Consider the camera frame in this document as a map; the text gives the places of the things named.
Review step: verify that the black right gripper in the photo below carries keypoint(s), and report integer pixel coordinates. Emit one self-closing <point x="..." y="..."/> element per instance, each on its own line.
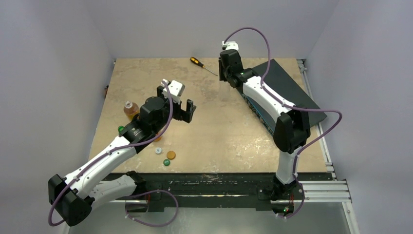
<point x="224" y="65"/>

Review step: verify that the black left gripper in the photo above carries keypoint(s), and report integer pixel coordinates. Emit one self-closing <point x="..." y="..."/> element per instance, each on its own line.
<point x="181" y="114"/>

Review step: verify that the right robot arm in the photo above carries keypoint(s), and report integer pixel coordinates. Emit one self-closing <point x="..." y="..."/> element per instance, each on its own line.
<point x="292" y="128"/>

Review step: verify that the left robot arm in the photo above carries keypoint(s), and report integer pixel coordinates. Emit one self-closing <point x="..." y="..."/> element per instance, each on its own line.
<point x="75" y="195"/>

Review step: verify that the tea bottle with yellow-red label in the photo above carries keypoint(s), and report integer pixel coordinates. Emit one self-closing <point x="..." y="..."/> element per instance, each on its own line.
<point x="131" y="109"/>

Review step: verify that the white bottle cap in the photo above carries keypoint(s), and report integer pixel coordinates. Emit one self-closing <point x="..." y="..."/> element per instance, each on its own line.
<point x="158" y="150"/>

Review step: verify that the orange bottle cap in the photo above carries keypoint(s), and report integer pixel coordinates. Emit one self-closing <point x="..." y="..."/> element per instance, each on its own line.
<point x="171" y="155"/>

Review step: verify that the green plastic bottle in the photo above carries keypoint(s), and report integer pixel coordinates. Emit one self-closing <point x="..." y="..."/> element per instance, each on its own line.
<point x="120" y="129"/>

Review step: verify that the green bottle cap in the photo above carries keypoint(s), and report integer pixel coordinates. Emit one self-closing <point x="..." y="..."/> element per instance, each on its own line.
<point x="166" y="162"/>

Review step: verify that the yellow-black screwdriver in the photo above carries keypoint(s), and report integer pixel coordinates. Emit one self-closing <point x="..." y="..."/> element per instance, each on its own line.
<point x="198" y="63"/>

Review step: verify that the dark blue network switch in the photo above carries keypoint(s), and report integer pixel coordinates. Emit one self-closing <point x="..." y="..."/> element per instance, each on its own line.
<point x="279" y="80"/>

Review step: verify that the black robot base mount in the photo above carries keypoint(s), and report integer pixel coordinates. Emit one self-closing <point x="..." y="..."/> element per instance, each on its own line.
<point x="157" y="191"/>

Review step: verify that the aluminium frame rail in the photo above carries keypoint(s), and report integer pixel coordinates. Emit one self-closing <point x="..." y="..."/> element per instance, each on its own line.
<point x="327" y="186"/>

